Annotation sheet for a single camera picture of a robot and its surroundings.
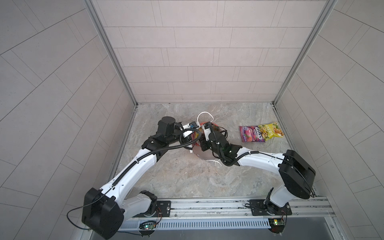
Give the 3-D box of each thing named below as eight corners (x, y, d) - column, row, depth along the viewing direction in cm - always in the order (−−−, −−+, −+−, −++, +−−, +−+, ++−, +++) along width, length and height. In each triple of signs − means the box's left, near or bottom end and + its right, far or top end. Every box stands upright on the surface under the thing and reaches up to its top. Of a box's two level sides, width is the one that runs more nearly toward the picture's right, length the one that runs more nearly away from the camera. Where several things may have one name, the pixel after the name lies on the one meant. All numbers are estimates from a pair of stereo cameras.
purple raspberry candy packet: (241, 142, 97) (243, 139, 94) (239, 128, 104) (240, 125, 101) (263, 142, 97) (265, 139, 94) (259, 128, 104) (261, 125, 101)
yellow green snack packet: (264, 141, 98) (267, 137, 94) (258, 128, 104) (260, 124, 100) (281, 138, 99) (284, 134, 95) (273, 126, 105) (276, 122, 102)
